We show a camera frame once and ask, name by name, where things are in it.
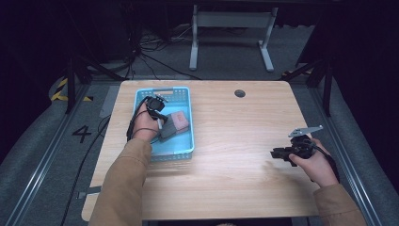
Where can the person's left hand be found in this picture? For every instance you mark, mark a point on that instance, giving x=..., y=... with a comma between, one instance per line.
x=145, y=125

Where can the small grey tape piece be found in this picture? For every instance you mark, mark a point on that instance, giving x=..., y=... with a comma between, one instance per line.
x=91, y=190

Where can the black metal stand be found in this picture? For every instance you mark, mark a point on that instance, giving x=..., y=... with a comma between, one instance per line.
x=327, y=91
x=70, y=84

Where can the aluminium floor rail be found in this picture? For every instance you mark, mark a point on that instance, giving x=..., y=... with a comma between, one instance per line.
x=345, y=157
x=44, y=163

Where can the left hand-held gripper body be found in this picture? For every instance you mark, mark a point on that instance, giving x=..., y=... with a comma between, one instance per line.
x=154, y=105

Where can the light blue plastic basket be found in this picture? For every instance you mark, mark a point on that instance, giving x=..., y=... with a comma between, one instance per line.
x=175, y=145

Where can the round grey table grommet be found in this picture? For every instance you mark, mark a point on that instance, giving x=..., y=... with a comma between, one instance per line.
x=239, y=93

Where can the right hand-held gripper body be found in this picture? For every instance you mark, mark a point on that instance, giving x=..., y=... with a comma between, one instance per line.
x=302, y=146

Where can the person's right hand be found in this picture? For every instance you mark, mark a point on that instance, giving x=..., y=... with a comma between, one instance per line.
x=316, y=168

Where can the yellow black hazard tape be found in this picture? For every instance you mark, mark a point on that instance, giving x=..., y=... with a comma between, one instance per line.
x=59, y=89

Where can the white metal desk frame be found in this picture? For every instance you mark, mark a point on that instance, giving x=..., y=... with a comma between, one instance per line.
x=232, y=19

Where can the long grey tape strip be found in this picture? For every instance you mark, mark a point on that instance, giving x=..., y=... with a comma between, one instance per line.
x=109, y=100

